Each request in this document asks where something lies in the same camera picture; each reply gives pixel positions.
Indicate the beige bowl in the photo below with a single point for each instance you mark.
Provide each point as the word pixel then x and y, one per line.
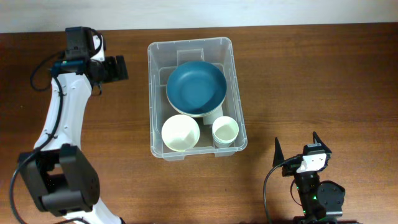
pixel 216 110
pixel 207 112

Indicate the white label in bin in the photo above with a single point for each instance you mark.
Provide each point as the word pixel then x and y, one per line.
pixel 209 120

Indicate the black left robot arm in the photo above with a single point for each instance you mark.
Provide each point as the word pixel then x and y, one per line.
pixel 58 176

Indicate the grey cup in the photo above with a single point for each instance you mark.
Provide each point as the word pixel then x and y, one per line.
pixel 223 145

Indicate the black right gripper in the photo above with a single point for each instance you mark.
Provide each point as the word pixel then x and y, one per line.
pixel 290 168

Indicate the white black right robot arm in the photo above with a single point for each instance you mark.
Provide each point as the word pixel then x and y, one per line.
pixel 321 202

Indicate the clear plastic storage bin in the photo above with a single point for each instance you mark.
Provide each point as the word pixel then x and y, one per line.
pixel 163 59

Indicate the cream cup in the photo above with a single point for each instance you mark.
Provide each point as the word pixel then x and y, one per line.
pixel 225 127

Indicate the dark blue bowl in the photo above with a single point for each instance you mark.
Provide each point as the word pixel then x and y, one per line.
pixel 196 88

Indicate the white small bowl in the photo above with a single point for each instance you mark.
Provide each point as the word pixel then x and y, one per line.
pixel 180 133

